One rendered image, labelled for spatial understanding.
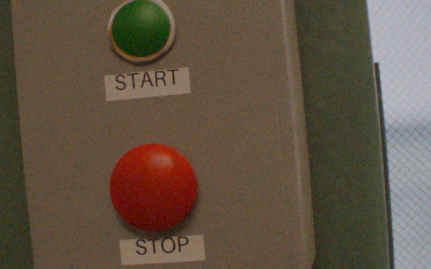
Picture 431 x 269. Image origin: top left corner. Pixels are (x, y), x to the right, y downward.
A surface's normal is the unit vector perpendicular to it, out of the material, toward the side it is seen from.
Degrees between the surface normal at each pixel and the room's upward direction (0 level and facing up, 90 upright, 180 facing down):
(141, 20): 87
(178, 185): 89
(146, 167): 81
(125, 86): 90
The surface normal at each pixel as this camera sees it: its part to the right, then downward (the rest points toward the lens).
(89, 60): -0.17, 0.07
